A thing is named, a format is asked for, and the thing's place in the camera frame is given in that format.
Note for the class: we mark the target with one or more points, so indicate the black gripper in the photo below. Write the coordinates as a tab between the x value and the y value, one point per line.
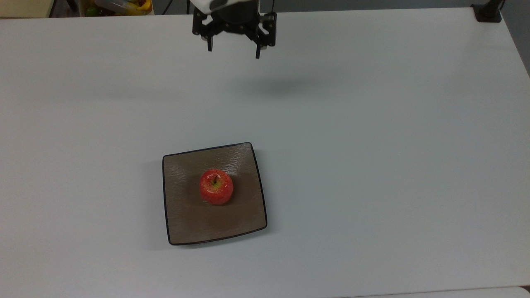
236	18

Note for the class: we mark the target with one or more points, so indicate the red apple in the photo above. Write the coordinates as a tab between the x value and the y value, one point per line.
216	186

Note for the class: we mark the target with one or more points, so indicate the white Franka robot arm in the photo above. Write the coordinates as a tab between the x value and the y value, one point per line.
203	4

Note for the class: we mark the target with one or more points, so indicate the square brown ceramic plate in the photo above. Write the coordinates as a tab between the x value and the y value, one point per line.
186	219

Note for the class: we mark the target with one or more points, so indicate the clear container of toy fruit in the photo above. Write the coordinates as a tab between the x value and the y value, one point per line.
124	6

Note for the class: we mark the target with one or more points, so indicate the beige box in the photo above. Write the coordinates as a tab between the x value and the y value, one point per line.
25	6

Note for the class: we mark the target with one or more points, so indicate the white adjacent table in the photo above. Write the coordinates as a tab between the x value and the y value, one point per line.
476	294

